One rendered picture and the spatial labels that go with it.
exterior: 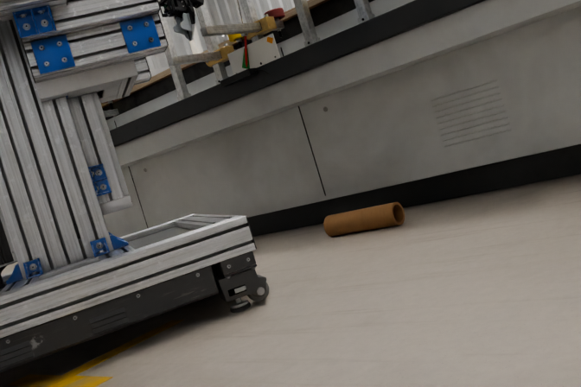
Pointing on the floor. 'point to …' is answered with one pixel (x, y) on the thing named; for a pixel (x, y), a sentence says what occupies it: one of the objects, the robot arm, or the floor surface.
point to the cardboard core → (364, 219)
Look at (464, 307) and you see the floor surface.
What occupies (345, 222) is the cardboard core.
